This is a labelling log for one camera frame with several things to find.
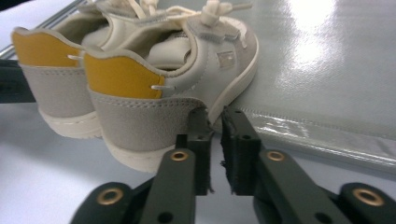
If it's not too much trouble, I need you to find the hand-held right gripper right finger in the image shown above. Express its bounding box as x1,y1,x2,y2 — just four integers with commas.
221,106,353,224

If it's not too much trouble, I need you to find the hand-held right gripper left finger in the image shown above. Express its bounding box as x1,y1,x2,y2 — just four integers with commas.
139,106,214,224

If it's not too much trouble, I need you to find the small white grey sneaker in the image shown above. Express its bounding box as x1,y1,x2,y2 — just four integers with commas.
10,0,110,140
82,0,261,174

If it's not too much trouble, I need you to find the silver two-tier shoe rack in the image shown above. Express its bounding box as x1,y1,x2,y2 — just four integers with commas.
0,0,396,175

